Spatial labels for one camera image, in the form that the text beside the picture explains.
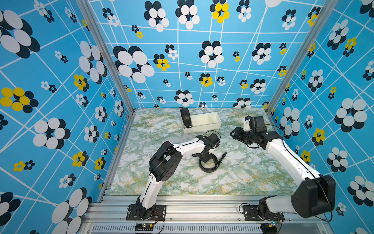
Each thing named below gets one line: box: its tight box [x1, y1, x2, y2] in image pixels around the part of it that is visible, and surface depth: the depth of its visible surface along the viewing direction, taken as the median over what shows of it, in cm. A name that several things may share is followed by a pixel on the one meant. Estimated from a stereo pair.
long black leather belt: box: [180, 107, 193, 128], surface depth 99 cm
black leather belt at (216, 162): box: [198, 152, 228, 173], surface depth 90 cm
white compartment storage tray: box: [183, 108, 223, 135], surface depth 111 cm
